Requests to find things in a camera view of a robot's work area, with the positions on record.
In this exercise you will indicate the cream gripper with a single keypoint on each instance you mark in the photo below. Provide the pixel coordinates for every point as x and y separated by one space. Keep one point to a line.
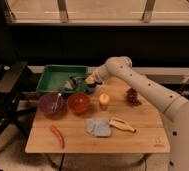
90 80

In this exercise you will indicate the black handled dish brush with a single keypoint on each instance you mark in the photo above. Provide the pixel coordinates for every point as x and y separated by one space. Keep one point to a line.
82 86

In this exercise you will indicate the blue-grey cloth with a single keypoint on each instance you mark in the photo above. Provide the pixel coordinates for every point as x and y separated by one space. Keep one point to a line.
98 127

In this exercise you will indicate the yellow banana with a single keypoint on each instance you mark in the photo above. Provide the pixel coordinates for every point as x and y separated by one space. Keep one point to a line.
121 124

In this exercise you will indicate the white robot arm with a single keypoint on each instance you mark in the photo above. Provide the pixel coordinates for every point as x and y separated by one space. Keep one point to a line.
173 105

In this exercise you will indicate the grey sponge in tray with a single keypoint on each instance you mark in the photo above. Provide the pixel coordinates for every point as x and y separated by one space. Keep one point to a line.
69 84

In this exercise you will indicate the green plastic tray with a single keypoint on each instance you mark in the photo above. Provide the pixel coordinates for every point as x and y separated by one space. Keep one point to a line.
54 77

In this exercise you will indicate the red yellow apple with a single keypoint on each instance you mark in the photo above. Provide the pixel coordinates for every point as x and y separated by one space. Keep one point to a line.
104 99

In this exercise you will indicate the red bowl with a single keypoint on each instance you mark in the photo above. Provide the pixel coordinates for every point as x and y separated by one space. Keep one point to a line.
78 103

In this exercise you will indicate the metal spoon in bowl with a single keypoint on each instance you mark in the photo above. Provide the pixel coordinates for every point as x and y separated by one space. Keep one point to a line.
54 107

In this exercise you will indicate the dark red grape bunch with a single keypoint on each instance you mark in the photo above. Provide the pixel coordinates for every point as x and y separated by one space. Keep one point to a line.
132 97

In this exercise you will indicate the wooden folding table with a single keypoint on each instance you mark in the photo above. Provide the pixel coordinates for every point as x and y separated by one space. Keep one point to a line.
150 135

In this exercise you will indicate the purple bowl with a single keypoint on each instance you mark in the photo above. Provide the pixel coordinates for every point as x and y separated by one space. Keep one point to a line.
46 102

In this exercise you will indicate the red chili pepper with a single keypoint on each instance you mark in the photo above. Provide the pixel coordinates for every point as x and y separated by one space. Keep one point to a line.
59 135

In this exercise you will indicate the black office chair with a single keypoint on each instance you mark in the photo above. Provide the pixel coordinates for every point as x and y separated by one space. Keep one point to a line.
10 95

